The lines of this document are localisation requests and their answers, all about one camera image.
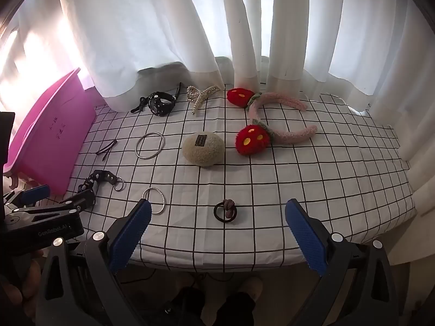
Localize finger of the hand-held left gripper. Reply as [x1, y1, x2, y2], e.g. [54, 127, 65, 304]
[3, 185, 51, 208]
[18, 189, 97, 218]

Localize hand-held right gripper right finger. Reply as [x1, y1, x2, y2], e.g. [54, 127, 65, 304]
[285, 198, 398, 326]

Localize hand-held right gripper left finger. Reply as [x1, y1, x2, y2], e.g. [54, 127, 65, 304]
[34, 199, 153, 326]

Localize pink plastic bin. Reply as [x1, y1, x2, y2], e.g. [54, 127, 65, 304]
[3, 68, 97, 196]

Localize large silver bangle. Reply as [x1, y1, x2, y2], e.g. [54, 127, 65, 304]
[135, 133, 166, 159]

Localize beige fuzzy hair clip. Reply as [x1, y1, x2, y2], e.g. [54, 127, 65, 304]
[182, 132, 225, 167]

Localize person's left hand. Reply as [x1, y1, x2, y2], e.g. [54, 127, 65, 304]
[0, 249, 45, 311]

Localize small silver bangle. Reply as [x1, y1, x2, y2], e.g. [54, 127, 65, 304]
[142, 187, 167, 215]

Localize black hair pin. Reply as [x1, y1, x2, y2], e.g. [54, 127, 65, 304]
[95, 139, 118, 160]

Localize pink strawberry plush headband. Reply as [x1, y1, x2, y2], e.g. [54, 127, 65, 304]
[226, 87, 318, 157]

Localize person's legs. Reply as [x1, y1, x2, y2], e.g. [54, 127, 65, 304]
[163, 273, 266, 326]

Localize black wrist watch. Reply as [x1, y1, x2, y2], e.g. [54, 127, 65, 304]
[131, 82, 182, 117]

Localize pearl hair claw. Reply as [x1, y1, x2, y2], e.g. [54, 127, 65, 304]
[186, 85, 221, 115]

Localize white curtain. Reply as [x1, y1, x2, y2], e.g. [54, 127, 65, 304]
[7, 0, 435, 177]

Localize black chain bracelet with ring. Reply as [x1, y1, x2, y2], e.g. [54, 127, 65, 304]
[77, 169, 124, 198]

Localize black knotted hair tie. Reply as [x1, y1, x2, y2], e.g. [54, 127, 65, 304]
[213, 198, 238, 224]

